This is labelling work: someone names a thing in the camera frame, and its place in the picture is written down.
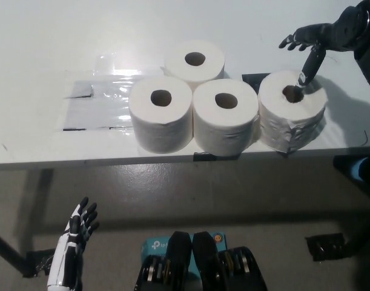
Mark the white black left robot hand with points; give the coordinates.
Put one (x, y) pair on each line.
(72, 227)

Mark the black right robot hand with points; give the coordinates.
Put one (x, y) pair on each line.
(339, 33)

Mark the wrinkled white toilet paper roll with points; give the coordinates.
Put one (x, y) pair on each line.
(281, 121)

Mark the black robot body blocks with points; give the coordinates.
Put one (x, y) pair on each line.
(178, 257)

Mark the smooth white toilet paper roll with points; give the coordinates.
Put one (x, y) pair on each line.
(221, 133)
(175, 65)
(160, 130)

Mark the crumpled black floor tape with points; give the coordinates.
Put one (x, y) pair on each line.
(36, 263)
(327, 247)

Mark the teal router box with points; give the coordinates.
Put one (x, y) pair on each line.
(156, 245)

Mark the black tape patch on table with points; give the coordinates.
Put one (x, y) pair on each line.
(251, 79)

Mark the thin black thread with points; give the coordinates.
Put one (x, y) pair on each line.
(365, 138)

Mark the clear plastic tape sheet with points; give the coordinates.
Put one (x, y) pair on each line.
(97, 115)

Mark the blue round object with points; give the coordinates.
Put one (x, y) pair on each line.
(358, 171)

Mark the small black tape strip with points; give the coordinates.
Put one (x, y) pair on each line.
(203, 157)

